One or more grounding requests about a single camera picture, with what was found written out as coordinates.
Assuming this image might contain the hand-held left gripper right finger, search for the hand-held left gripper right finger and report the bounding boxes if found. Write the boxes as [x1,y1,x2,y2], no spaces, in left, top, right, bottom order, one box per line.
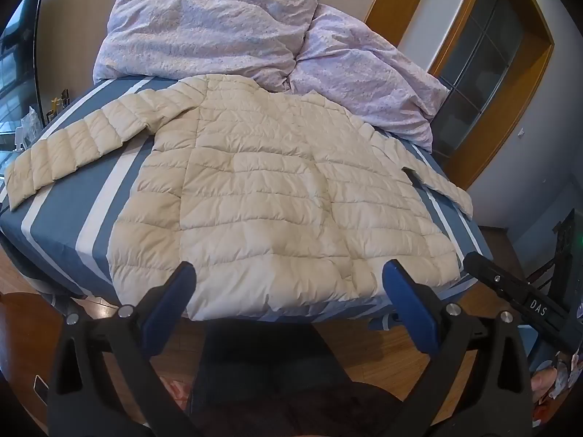
[382,259,533,437]

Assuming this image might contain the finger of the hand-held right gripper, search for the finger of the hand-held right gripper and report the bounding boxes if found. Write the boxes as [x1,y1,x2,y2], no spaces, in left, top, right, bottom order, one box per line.
[463,251,532,308]

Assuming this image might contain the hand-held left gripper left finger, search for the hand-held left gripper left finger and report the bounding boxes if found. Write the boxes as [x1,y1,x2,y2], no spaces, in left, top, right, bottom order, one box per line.
[48,261,215,437]

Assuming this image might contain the beige puffer jacket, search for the beige puffer jacket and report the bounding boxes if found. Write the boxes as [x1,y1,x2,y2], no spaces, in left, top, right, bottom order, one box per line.
[4,74,474,322]

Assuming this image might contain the person's right hand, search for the person's right hand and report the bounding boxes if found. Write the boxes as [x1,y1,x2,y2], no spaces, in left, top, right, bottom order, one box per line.
[532,366,561,403]

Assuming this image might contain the pink slipper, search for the pink slipper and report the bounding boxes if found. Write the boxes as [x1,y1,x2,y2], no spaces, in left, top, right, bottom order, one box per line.
[159,373,192,413]

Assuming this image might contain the blue white striped bed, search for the blue white striped bed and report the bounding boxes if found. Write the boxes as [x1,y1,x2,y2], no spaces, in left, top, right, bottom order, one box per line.
[0,75,495,333]

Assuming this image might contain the person's legs in dark pants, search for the person's legs in dark pants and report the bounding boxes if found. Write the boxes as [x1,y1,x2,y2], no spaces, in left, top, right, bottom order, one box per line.
[191,316,411,437]

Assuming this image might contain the wooden framed glass door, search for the wooden framed glass door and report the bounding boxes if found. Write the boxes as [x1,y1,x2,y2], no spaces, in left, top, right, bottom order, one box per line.
[364,0,555,192]

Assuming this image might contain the lilac floral pillow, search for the lilac floral pillow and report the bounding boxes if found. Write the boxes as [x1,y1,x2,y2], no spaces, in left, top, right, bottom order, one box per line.
[289,4,450,152]
[93,0,320,89]

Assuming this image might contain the flat screen television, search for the flat screen television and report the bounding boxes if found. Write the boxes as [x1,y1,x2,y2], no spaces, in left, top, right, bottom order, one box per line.
[0,0,48,146]

